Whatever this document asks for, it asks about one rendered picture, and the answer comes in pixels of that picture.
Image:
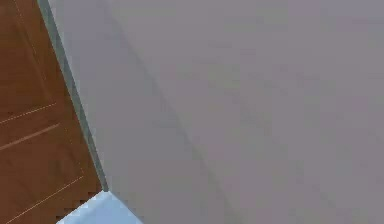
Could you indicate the brown wooden room door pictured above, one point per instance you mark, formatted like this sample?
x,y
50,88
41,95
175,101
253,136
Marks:
x,y
31,110

